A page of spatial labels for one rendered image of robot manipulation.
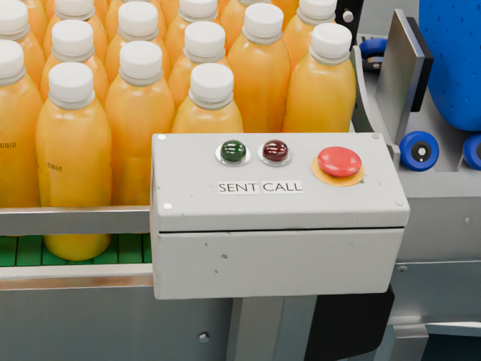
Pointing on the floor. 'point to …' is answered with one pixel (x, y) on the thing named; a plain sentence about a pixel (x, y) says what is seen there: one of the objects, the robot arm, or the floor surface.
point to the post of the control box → (254, 328)
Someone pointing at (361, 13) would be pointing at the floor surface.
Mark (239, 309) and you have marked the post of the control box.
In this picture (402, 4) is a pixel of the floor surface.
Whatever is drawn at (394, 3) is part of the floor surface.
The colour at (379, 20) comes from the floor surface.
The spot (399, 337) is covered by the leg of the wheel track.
